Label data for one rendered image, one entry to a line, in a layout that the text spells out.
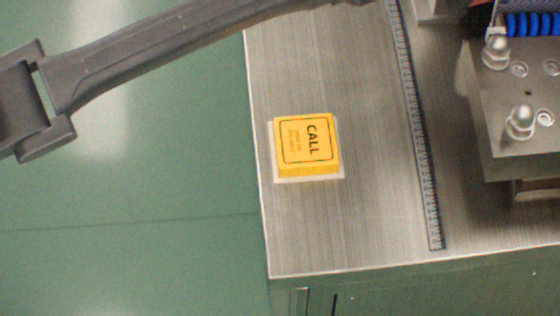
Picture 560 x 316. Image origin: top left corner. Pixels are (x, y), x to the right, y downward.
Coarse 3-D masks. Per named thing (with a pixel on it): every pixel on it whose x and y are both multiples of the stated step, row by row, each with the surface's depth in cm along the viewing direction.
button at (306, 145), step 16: (288, 128) 141; (304, 128) 142; (320, 128) 142; (288, 144) 140; (304, 144) 140; (320, 144) 140; (336, 144) 141; (288, 160) 139; (304, 160) 139; (320, 160) 140; (336, 160) 140; (288, 176) 141
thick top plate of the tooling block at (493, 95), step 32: (480, 64) 134; (512, 64) 134; (544, 64) 134; (480, 96) 132; (512, 96) 132; (544, 96) 132; (480, 128) 133; (544, 128) 130; (512, 160) 129; (544, 160) 130
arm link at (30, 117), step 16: (16, 64) 113; (0, 80) 112; (16, 80) 112; (32, 80) 114; (0, 96) 112; (16, 96) 112; (32, 96) 113; (0, 112) 112; (16, 112) 111; (32, 112) 112; (0, 128) 112; (16, 128) 111; (32, 128) 111; (0, 144) 112; (16, 144) 112; (0, 160) 116
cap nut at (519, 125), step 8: (520, 104) 126; (528, 104) 126; (512, 112) 128; (520, 112) 126; (528, 112) 126; (512, 120) 128; (520, 120) 126; (528, 120) 126; (512, 128) 128; (520, 128) 127; (528, 128) 127; (512, 136) 129; (520, 136) 128; (528, 136) 129
